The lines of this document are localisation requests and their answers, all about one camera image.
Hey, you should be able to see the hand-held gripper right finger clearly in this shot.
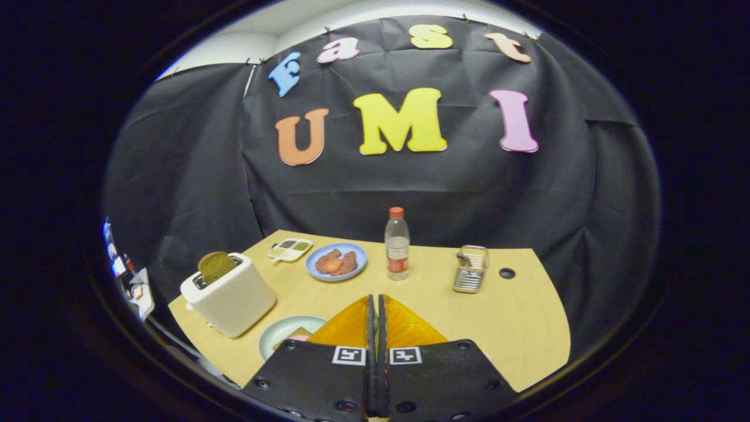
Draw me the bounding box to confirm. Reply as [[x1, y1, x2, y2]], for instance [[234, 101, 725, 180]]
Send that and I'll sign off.
[[378, 294, 519, 422]]

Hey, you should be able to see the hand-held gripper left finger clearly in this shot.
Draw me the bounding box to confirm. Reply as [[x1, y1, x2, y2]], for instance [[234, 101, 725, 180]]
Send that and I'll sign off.
[[241, 294, 377, 422]]

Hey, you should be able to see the pale green round plate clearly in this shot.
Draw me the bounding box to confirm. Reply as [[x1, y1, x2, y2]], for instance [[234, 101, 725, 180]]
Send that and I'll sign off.
[[259, 315, 327, 361]]

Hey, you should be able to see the blue round plate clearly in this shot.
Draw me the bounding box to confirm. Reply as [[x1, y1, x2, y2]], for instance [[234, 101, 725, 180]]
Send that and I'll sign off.
[[305, 243, 367, 282]]

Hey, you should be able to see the white toaster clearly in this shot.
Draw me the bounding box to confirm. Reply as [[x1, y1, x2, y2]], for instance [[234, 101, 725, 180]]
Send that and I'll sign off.
[[180, 252, 277, 339]]

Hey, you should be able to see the white divided seasoning tray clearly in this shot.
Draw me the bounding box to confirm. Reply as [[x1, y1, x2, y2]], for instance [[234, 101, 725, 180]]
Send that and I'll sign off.
[[270, 239, 313, 262]]

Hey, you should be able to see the clear plastic bottle red cap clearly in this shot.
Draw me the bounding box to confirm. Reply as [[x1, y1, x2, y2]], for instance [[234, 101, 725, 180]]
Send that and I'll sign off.
[[384, 207, 410, 281]]

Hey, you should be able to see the black backdrop cloth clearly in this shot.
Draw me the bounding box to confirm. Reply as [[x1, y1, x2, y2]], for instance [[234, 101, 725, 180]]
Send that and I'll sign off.
[[103, 15, 663, 364]]

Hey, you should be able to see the blurred white clutter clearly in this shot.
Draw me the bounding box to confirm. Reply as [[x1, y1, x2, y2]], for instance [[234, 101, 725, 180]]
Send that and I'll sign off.
[[103, 218, 156, 322]]

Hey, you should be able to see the metal wire basket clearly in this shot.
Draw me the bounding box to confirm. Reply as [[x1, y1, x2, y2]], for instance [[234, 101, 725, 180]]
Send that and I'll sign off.
[[452, 245, 489, 294]]

